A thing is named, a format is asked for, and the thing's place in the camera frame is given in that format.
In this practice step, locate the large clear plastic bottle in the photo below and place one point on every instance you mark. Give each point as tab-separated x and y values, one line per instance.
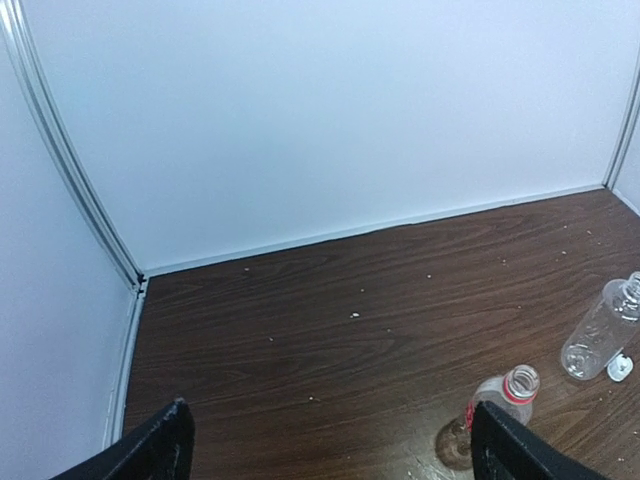
604	331

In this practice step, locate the white bottle cap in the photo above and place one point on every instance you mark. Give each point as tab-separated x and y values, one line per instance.
619	368

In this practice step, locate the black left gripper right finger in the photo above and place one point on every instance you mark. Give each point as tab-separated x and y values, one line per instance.
502	448

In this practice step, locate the aluminium left corner post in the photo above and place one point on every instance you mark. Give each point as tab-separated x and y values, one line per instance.
48	120

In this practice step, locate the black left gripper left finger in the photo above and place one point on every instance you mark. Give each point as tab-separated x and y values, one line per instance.
160	448

